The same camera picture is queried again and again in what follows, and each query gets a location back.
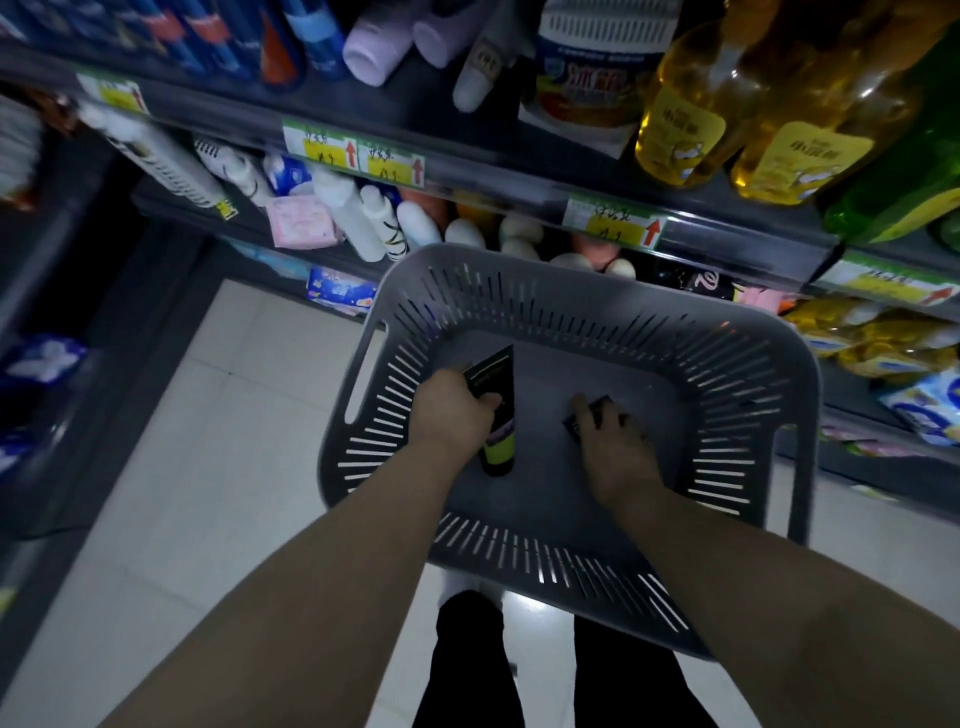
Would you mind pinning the person's right hand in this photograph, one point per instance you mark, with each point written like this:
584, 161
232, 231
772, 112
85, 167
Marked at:
619, 461

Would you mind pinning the person's left hand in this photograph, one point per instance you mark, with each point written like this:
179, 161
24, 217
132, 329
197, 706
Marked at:
448, 409

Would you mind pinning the person's right thumb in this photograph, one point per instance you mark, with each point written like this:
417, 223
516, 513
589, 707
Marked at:
583, 416

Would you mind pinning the person's left thumb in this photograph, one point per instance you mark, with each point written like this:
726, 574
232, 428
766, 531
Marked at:
489, 405

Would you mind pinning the small black box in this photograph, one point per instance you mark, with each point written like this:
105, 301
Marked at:
601, 409

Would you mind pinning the black and green tube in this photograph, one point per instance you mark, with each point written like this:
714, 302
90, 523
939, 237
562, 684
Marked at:
495, 367

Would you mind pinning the person's right forearm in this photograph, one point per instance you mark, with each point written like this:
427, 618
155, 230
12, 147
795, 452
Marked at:
787, 615

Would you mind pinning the person's left forearm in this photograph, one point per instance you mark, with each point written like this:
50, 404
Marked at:
315, 600

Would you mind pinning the grey plastic shopping basket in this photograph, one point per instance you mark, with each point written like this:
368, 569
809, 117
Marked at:
570, 322

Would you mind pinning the blue printed packet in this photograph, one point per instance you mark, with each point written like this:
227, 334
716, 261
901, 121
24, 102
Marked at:
341, 289

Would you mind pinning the green yellow price label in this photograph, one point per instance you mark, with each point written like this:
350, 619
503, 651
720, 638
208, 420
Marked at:
613, 223
889, 283
112, 91
391, 166
321, 146

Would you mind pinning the row of white bottles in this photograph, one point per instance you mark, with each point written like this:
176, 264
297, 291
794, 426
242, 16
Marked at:
352, 217

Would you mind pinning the dark metal shelf board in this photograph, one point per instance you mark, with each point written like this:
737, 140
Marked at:
247, 236
480, 161

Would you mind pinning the pink packet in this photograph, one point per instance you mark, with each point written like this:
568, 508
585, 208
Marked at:
301, 223

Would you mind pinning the light blue packet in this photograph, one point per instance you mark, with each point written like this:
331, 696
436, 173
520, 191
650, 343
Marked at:
270, 261

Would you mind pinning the person's left leg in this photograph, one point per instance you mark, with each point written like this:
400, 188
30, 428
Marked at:
469, 667

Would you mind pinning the person's leg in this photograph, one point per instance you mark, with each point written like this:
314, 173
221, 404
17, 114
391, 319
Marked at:
469, 667
630, 682

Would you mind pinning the person's right leg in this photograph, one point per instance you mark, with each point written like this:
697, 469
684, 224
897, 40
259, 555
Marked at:
630, 682

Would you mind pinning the pile of yellow packets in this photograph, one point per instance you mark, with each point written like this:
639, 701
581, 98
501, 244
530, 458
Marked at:
877, 341

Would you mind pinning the blue white packet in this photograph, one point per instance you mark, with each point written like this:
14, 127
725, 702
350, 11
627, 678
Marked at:
289, 176

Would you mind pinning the yellow liquid bottle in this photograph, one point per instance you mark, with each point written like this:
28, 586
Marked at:
810, 142
690, 112

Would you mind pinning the white roll-on bottle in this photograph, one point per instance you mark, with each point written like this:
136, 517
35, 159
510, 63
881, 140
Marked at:
480, 75

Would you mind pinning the blue white patterned bag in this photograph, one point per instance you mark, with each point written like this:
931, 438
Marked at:
926, 409

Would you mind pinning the white black patterned bottle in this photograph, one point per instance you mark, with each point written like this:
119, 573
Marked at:
236, 172

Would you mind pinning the white jar with blue label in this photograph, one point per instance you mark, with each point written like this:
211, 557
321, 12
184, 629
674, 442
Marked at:
592, 67

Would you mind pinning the lavender bottle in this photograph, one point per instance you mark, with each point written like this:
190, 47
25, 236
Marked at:
450, 30
379, 41

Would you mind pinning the green liquid bottle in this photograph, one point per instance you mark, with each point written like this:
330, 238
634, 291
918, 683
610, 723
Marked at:
900, 187

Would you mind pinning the long white patterned bottle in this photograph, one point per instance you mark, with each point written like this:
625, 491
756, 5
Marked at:
157, 154

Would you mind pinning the blue white wrapped pack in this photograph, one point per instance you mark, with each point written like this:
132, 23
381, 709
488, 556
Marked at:
45, 358

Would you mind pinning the dark side shelf unit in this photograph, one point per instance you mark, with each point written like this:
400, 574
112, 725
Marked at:
52, 300

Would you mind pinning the row of blue bottles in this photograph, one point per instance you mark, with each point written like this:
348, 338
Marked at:
180, 30

